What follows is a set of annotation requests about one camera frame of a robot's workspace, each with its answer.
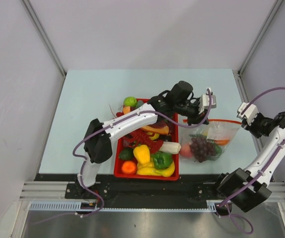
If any small orange tangerine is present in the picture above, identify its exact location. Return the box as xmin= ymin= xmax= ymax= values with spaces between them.
xmin=121 ymin=161 xmax=137 ymax=175

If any green bell pepper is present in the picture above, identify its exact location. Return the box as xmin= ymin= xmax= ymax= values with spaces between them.
xmin=151 ymin=151 xmax=173 ymax=170

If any red plastic lobster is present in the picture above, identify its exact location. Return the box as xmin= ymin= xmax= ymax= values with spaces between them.
xmin=103 ymin=103 xmax=163 ymax=154

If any yellow bell pepper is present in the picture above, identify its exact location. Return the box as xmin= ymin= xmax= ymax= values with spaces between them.
xmin=133 ymin=145 xmax=154 ymax=169

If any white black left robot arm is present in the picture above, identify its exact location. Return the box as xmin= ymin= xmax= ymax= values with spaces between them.
xmin=72 ymin=81 xmax=216 ymax=198

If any clear zip bag orange zipper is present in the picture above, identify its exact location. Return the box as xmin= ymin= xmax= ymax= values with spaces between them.
xmin=179 ymin=119 xmax=241 ymax=163

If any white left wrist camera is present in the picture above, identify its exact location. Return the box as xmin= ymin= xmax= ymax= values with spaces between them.
xmin=199 ymin=88 xmax=216 ymax=113

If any pink peach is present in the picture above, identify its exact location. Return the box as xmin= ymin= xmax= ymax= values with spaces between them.
xmin=179 ymin=143 xmax=193 ymax=158

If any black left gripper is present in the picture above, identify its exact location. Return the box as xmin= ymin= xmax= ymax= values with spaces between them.
xmin=173 ymin=99 xmax=208 ymax=125

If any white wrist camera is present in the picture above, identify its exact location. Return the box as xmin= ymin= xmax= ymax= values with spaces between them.
xmin=199 ymin=88 xmax=216 ymax=113
xmin=237 ymin=102 xmax=259 ymax=125

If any yellow banana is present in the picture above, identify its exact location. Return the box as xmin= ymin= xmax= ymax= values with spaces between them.
xmin=136 ymin=162 xmax=175 ymax=178

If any dark red grape bunch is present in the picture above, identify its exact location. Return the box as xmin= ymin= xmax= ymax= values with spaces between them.
xmin=190 ymin=137 xmax=216 ymax=163

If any light blue cable duct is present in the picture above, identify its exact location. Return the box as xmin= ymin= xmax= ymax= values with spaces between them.
xmin=29 ymin=201 xmax=216 ymax=213

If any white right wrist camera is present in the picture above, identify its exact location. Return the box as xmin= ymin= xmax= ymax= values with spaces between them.
xmin=237 ymin=102 xmax=259 ymax=125

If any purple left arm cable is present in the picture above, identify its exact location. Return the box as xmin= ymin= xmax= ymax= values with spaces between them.
xmin=72 ymin=89 xmax=211 ymax=219

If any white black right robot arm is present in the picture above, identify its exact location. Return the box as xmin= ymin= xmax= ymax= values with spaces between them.
xmin=213 ymin=103 xmax=285 ymax=212

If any red plastic food tray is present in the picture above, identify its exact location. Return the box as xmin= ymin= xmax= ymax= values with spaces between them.
xmin=113 ymin=98 xmax=180 ymax=181

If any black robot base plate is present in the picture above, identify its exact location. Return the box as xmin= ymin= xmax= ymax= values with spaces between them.
xmin=33 ymin=173 xmax=237 ymax=216

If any dark green cucumber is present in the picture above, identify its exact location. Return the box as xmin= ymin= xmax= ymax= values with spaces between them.
xmin=190 ymin=134 xmax=222 ymax=158

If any green lime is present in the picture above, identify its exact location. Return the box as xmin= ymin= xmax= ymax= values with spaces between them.
xmin=123 ymin=97 xmax=137 ymax=107

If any white daikon radish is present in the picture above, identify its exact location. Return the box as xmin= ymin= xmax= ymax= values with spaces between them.
xmin=159 ymin=141 xmax=181 ymax=155

